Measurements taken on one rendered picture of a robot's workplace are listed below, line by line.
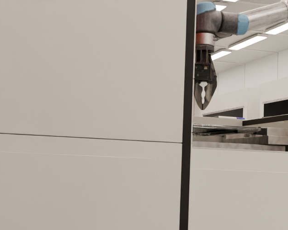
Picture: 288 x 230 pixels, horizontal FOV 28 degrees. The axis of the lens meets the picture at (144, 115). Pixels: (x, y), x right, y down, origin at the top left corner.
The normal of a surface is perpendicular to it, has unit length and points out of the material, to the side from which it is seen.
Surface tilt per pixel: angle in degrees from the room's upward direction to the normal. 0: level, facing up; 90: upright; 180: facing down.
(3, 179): 90
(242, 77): 90
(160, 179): 90
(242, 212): 90
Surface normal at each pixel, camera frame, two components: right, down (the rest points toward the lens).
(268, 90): -0.96, -0.07
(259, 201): 0.29, -0.07
